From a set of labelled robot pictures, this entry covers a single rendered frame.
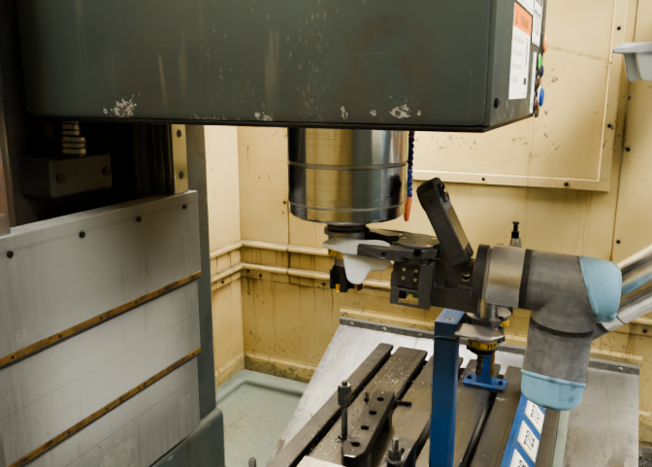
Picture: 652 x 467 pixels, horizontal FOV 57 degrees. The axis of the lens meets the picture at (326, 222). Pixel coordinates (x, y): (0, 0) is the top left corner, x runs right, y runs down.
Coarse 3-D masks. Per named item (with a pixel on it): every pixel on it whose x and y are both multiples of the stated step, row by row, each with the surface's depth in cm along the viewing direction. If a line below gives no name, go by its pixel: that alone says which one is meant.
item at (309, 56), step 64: (64, 0) 80; (128, 0) 75; (192, 0) 71; (256, 0) 68; (320, 0) 65; (384, 0) 62; (448, 0) 59; (512, 0) 66; (64, 64) 82; (128, 64) 77; (192, 64) 73; (256, 64) 70; (320, 64) 66; (384, 64) 63; (448, 64) 60; (320, 128) 68; (384, 128) 65; (448, 128) 62
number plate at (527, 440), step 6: (522, 420) 123; (522, 426) 121; (522, 432) 119; (528, 432) 121; (522, 438) 118; (528, 438) 120; (534, 438) 122; (522, 444) 116; (528, 444) 118; (534, 444) 120; (528, 450) 116; (534, 450) 118; (534, 456) 117; (534, 462) 116
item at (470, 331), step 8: (464, 328) 103; (472, 328) 103; (480, 328) 103; (488, 328) 103; (456, 336) 101; (464, 336) 100; (472, 336) 100; (480, 336) 100; (488, 336) 100; (496, 336) 100
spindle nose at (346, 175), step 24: (288, 144) 78; (312, 144) 74; (336, 144) 72; (360, 144) 72; (384, 144) 74; (288, 168) 79; (312, 168) 74; (336, 168) 73; (360, 168) 73; (384, 168) 74; (288, 192) 79; (312, 192) 75; (336, 192) 74; (360, 192) 74; (384, 192) 75; (312, 216) 76; (336, 216) 74; (360, 216) 74; (384, 216) 76
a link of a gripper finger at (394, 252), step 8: (360, 248) 77; (368, 248) 77; (376, 248) 76; (384, 248) 76; (392, 248) 76; (400, 248) 77; (376, 256) 77; (384, 256) 76; (392, 256) 76; (400, 256) 76; (408, 256) 76
